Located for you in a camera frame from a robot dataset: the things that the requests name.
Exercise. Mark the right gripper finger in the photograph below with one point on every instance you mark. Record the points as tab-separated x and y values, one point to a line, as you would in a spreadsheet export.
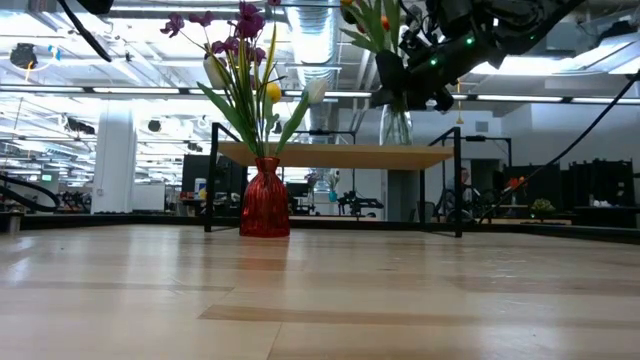
392	75

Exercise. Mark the clear glass vase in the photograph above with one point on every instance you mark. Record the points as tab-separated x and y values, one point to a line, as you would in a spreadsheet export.
395	130

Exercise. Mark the white blue tulip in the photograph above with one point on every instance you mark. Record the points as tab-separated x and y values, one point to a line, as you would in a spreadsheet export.
316	90
214	72

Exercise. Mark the red and yellow tulip bunch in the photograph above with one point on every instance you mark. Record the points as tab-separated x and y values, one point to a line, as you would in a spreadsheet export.
346	5

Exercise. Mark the plain yellow tulip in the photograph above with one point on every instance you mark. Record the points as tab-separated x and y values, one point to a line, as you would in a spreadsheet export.
273	92

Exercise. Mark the purple flower sprig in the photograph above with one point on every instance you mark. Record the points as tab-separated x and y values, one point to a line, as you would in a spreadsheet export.
250	22

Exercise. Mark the red glass vase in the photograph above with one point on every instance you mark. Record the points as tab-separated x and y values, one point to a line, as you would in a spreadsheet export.
265	200

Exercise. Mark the background black robot arm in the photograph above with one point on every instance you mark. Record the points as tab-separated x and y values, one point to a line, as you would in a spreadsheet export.
357	202

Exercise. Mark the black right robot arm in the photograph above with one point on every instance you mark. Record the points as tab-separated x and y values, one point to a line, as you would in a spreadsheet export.
525	20

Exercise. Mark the wooden shelf black legs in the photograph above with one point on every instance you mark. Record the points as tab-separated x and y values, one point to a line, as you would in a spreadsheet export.
340	156

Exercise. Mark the background flowers blue vase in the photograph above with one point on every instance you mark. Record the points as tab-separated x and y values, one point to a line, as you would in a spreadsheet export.
332	187

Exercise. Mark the black ceiling-hung device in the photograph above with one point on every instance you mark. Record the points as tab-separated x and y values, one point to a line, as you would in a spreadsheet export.
22	55

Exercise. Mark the long ceiling light bar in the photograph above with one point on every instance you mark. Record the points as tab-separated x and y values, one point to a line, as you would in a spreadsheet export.
135	90

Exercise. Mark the person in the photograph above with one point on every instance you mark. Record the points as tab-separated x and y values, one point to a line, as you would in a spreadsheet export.
465	182

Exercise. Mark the background red flower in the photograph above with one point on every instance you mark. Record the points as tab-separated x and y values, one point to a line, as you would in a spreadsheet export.
515	182

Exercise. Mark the white pillar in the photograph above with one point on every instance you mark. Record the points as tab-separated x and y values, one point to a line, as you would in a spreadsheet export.
115	160

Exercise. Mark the small green plant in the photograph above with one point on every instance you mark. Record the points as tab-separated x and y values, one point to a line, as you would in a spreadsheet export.
543	206

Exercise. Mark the black partition panels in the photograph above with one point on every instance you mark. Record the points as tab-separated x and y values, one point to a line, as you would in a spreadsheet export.
600	185

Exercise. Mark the white container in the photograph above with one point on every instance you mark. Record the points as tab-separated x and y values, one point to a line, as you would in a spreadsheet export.
200	186

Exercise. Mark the silver spiral air duct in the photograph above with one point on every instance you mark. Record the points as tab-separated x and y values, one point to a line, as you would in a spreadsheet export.
314	40

